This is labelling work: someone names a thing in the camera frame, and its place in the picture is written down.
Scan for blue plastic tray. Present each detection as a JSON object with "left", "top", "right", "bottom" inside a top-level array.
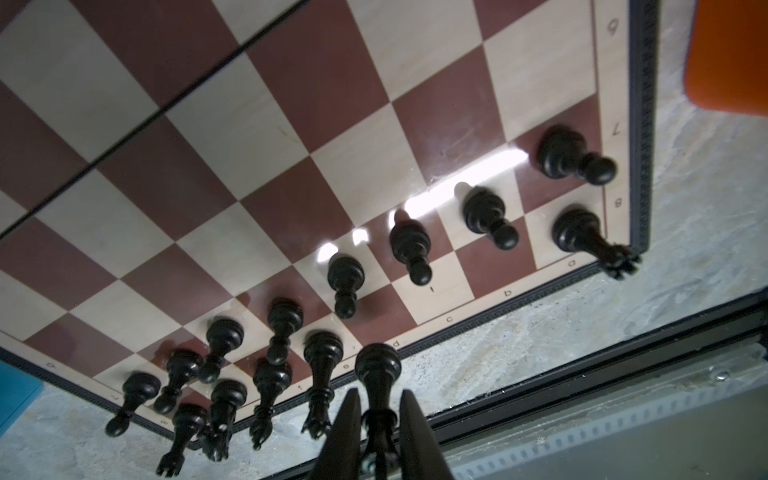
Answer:
[{"left": 0, "top": 362, "right": 43, "bottom": 436}]

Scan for folding chess board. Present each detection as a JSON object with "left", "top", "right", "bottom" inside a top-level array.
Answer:
[{"left": 0, "top": 0, "right": 660, "bottom": 442}]

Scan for black chess piece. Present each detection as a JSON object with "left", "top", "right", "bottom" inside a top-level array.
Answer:
[{"left": 355, "top": 343, "right": 402, "bottom": 479}]

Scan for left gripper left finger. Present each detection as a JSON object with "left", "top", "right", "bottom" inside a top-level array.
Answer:
[{"left": 308, "top": 388, "right": 362, "bottom": 480}]

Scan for white slotted cable duct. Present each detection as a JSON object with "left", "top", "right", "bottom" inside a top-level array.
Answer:
[{"left": 446, "top": 356, "right": 767, "bottom": 479}]

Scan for orange plastic tray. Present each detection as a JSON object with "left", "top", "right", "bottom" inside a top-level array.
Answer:
[{"left": 684, "top": 0, "right": 767, "bottom": 117}]

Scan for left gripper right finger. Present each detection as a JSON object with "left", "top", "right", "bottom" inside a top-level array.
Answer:
[{"left": 399, "top": 389, "right": 454, "bottom": 480}]

